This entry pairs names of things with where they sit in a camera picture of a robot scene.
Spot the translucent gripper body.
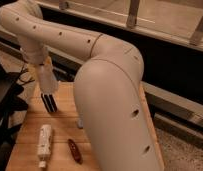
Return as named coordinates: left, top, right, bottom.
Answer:
left=35, top=57, right=53, bottom=77

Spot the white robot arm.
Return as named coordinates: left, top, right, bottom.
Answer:
left=0, top=0, right=164, bottom=171

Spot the wooden table board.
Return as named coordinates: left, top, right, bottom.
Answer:
left=6, top=82, right=164, bottom=171

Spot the blue sponge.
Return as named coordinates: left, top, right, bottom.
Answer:
left=77, top=118, right=83, bottom=129

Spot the black cable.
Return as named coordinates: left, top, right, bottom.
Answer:
left=17, top=63, right=39, bottom=85

